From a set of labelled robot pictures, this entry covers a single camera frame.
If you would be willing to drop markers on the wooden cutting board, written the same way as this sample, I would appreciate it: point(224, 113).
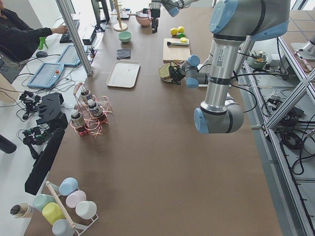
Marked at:
point(180, 53)

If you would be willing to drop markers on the near blue teach pendant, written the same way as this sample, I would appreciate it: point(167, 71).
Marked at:
point(46, 76)

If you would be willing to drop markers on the cream rabbit tray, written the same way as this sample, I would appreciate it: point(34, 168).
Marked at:
point(124, 74)

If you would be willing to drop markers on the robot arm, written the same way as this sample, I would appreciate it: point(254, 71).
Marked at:
point(231, 22)
point(172, 6)

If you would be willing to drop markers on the blue teach pendant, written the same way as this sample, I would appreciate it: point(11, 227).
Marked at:
point(69, 57)
point(46, 76)

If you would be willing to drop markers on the white cup rack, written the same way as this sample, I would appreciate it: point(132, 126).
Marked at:
point(76, 222)

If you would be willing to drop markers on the green bowl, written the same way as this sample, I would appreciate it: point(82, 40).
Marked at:
point(125, 36)

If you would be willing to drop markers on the far blue teach pendant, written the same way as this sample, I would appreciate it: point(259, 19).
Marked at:
point(69, 57)

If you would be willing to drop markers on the whole lemon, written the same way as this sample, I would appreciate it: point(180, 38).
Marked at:
point(173, 31)
point(180, 29)

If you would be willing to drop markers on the white round plate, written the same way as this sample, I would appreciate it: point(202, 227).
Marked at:
point(168, 72)

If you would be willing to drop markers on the mint cup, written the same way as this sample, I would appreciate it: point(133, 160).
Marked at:
point(42, 200)

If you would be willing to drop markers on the copper wire bottle rack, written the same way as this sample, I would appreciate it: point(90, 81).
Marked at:
point(93, 125)

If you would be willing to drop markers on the yellow cup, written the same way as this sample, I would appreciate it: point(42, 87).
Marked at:
point(52, 212)

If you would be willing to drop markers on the right tea bottle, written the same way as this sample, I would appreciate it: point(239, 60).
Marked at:
point(94, 109)

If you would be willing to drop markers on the lower whole lemon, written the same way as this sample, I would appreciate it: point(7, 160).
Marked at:
point(180, 29)

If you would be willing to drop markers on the grey folded cloth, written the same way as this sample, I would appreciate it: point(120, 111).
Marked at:
point(123, 53)

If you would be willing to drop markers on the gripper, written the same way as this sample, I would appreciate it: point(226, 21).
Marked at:
point(177, 73)
point(155, 13)

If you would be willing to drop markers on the bread slice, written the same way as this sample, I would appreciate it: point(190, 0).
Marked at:
point(164, 73)

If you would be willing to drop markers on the pink bowl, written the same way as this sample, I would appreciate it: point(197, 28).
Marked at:
point(144, 19)

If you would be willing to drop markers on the half lemon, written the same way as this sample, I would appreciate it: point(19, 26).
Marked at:
point(183, 40)

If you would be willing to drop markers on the wooden stand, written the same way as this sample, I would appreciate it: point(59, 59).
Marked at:
point(120, 26)

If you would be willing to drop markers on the black speaker bar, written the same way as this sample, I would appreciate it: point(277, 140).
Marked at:
point(44, 163)

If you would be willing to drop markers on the person at desk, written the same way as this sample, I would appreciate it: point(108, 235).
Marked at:
point(17, 39)

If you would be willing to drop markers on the white cup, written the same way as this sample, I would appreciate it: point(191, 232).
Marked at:
point(86, 209)

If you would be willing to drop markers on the blue cup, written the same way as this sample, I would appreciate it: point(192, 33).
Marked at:
point(68, 186)

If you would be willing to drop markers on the grey-blue cup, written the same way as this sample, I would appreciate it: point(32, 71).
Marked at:
point(62, 228)

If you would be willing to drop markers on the back tea bottle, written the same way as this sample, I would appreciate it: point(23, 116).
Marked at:
point(86, 96)

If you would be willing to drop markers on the tea bottle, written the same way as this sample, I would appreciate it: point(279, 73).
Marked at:
point(86, 96)
point(94, 109)
point(78, 122)

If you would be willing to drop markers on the pink cup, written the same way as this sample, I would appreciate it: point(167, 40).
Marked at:
point(75, 198)

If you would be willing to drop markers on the upper whole lemon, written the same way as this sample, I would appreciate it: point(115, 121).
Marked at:
point(173, 31)

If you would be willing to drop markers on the paper cup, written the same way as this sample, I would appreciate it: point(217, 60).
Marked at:
point(22, 210)

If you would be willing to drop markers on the front tea bottle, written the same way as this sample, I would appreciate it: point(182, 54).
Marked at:
point(78, 122)

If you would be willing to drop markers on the aluminium frame post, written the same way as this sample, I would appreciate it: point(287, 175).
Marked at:
point(65, 12)

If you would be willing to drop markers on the black monitor stand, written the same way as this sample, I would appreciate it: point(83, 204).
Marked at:
point(101, 14)

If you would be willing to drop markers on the black keyboard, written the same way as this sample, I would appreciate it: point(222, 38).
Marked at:
point(66, 37)

